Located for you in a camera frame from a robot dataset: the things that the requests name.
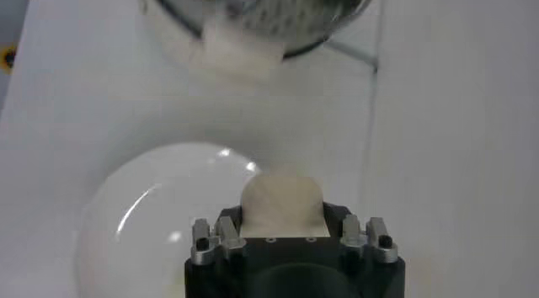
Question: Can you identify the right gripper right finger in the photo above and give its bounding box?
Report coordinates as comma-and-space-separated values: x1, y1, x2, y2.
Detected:
323, 203, 399, 263

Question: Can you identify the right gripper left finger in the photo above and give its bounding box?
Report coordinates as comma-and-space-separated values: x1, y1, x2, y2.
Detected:
191, 205, 248, 265

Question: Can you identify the stainless steel steamer basket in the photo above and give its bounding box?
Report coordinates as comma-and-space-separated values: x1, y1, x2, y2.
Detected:
145, 0, 378, 60

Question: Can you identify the white round plate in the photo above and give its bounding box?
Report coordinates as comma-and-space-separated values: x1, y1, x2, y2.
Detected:
74, 141, 264, 298

